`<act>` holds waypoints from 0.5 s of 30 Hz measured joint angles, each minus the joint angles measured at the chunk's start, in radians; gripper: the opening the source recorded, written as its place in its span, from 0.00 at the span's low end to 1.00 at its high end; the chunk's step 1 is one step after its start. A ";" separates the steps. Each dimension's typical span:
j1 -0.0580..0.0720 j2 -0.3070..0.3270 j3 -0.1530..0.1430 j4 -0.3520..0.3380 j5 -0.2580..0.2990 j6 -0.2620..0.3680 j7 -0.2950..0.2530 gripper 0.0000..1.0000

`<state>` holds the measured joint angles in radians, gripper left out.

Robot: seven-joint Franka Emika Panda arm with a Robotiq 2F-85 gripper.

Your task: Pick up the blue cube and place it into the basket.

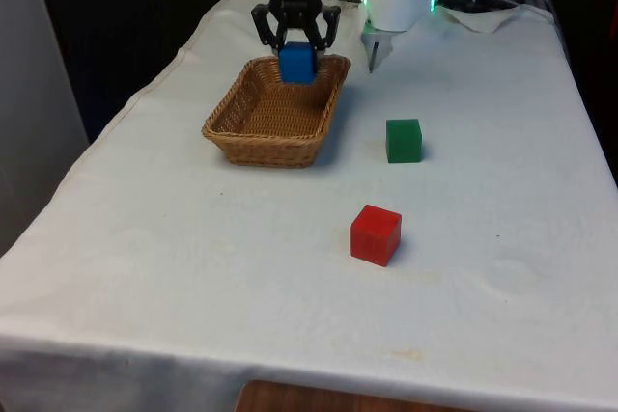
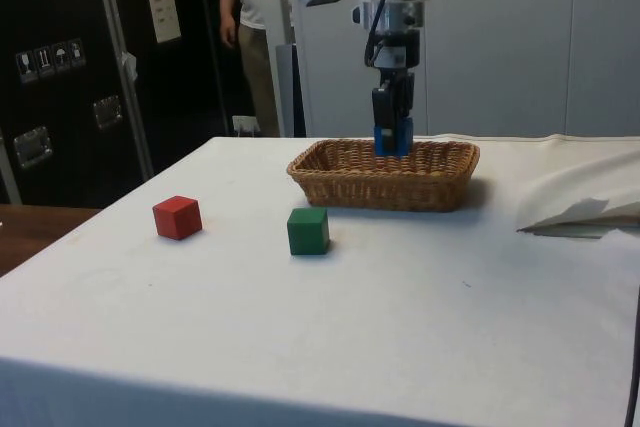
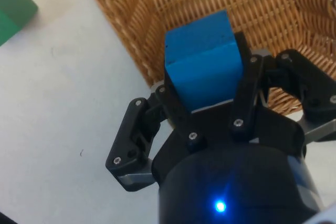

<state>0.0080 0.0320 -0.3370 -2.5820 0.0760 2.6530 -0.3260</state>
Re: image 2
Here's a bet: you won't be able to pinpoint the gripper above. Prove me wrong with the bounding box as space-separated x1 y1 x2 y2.
368 29 422 128

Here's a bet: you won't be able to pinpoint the blue cube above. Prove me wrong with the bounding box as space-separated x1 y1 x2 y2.
373 115 416 158

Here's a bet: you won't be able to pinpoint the wicker basket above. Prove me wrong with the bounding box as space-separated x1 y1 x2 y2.
286 139 481 213

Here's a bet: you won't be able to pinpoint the green cube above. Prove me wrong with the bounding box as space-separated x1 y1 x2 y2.
286 206 331 257

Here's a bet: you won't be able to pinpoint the red cube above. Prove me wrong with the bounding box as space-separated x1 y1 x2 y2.
152 195 204 241

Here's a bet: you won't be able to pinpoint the pale lockers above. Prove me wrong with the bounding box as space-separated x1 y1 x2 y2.
277 0 640 139

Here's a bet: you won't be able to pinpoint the black cabinet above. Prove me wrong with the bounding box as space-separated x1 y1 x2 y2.
0 0 236 208

